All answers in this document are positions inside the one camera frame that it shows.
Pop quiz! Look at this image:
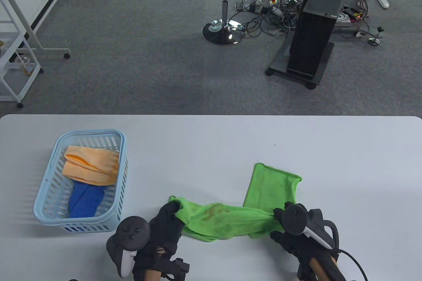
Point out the person's left hand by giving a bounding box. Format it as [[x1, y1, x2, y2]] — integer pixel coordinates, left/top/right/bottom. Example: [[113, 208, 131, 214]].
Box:
[[133, 201, 184, 272]]

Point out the person's right hand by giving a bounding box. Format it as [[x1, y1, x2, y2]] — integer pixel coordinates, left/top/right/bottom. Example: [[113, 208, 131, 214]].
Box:
[[270, 201, 340, 262]]

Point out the green rectangular towel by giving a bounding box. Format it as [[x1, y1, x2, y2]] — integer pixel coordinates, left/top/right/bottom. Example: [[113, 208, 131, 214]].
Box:
[[169, 163, 303, 242]]

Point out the person's left forearm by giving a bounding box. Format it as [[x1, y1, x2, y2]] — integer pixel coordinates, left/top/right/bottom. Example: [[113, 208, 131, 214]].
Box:
[[143, 269, 163, 281]]

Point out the person's right forearm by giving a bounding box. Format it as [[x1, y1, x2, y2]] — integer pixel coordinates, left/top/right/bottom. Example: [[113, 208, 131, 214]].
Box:
[[309, 256, 347, 281]]

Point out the blue towel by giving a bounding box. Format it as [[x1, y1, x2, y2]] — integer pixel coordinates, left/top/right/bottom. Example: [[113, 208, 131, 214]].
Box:
[[68, 181, 106, 218]]

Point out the orange towel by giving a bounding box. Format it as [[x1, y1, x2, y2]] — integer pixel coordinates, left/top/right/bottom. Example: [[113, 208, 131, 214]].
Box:
[[62, 145, 120, 186]]

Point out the black and white controller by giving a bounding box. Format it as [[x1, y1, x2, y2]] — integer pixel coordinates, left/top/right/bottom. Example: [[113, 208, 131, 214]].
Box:
[[281, 204, 340, 251], [106, 216, 151, 277]]

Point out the light blue plastic basket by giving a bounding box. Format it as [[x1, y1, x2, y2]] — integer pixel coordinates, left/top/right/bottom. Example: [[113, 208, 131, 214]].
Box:
[[34, 129, 128, 233]]

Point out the black rolling cart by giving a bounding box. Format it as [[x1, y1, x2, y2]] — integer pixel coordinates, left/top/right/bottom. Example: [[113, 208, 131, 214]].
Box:
[[265, 40, 335, 90]]

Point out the white shelf cart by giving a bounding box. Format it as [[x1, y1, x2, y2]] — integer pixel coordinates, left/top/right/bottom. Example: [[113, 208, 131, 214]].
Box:
[[0, 0, 44, 109]]

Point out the black computer tower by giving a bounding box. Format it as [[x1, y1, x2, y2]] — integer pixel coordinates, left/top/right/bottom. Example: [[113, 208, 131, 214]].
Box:
[[286, 0, 347, 80]]

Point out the grey power strip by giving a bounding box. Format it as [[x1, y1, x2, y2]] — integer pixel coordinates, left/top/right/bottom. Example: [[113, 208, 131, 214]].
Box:
[[235, 1, 264, 14]]

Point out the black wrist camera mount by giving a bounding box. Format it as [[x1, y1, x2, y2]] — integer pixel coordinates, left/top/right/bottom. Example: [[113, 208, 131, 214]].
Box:
[[161, 257, 190, 281]]

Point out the round silver cable reel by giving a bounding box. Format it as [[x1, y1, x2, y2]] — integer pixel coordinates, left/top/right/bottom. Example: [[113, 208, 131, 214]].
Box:
[[335, 13, 352, 27]]

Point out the tangle of floor cables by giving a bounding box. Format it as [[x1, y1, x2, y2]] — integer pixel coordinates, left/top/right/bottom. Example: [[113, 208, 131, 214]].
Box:
[[235, 0, 375, 38]]

